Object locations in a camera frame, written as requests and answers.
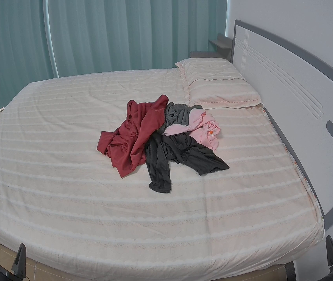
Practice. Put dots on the black garment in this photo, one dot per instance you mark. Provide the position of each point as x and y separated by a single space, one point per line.
160 162

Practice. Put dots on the bed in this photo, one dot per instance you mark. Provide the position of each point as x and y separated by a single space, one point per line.
67 127

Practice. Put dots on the pink garment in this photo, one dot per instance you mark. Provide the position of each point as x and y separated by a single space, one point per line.
204 136

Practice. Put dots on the dark red garment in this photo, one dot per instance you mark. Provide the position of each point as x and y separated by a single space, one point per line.
137 133

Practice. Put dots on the pale pink pillow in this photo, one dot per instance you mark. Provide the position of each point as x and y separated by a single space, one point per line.
219 80

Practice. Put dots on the grey garment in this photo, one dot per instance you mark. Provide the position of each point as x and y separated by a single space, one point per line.
178 114

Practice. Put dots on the blue-green curtain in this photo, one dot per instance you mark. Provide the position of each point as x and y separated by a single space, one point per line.
11 39
140 25

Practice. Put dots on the grey bedside table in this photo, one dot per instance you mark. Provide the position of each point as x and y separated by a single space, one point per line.
222 44

